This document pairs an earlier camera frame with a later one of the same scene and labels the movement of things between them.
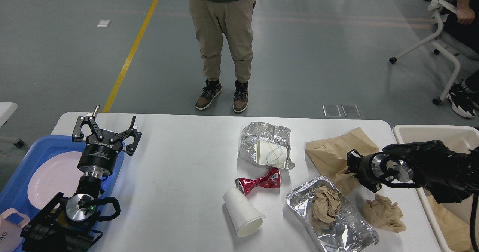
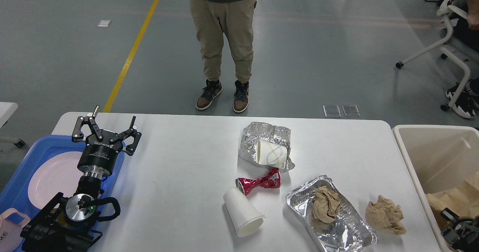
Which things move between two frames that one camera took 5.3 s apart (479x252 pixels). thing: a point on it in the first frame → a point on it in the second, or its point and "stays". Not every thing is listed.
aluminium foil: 252,132 stays
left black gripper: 98,157 stays
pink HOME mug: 10,238 stays
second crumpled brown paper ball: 381,213 stays
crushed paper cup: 268,153 stays
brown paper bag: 329,156 → 462,202
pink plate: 59,173 stays
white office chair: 442,8 → 455,2
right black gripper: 372,166 → 467,230
